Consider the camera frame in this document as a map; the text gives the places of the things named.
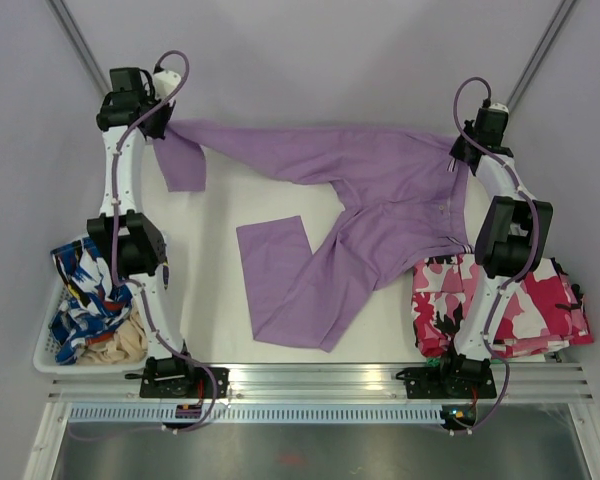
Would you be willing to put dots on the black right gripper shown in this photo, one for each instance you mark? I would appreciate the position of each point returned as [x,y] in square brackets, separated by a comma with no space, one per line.
[457,150]

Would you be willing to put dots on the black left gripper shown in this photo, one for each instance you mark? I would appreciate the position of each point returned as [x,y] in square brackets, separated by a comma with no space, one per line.
[168,110]

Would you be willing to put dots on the purple trousers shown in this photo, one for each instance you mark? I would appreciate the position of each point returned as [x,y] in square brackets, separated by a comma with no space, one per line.
[344,211]

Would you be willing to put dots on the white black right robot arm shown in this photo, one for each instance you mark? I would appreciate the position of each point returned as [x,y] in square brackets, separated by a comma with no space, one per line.
[509,246]

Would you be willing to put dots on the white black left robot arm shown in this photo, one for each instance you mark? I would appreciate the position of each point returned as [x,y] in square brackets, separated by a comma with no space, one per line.
[135,249]

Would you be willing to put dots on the pink camouflage folded trousers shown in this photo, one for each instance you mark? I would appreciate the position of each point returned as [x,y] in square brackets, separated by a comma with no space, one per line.
[545,314]

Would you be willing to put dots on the blue white patterned garment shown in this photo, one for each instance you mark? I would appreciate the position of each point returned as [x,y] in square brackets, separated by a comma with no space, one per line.
[85,295]

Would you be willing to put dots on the beige garment in basket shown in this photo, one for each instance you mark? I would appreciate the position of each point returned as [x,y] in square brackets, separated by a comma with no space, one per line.
[127,344]

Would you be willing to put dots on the white plastic laundry basket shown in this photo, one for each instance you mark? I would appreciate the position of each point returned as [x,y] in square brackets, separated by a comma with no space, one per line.
[55,340]

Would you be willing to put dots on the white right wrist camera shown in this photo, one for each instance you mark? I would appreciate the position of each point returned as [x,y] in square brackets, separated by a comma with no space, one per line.
[495,106]

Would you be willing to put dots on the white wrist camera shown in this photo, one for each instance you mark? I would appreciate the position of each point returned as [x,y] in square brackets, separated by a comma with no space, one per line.
[495,106]
[165,82]

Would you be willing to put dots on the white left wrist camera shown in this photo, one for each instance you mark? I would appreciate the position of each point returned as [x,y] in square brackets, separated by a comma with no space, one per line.
[165,82]

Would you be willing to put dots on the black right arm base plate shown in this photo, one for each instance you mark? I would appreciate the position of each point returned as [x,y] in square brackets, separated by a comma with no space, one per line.
[429,383]

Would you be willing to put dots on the aluminium frame rail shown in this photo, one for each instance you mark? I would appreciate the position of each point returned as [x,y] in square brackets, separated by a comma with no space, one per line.
[337,383]

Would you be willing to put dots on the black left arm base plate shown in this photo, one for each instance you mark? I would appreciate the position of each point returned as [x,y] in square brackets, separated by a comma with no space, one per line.
[184,384]

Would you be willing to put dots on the white slotted cable duct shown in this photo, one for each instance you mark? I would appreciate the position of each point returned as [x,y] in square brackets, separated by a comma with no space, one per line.
[257,413]

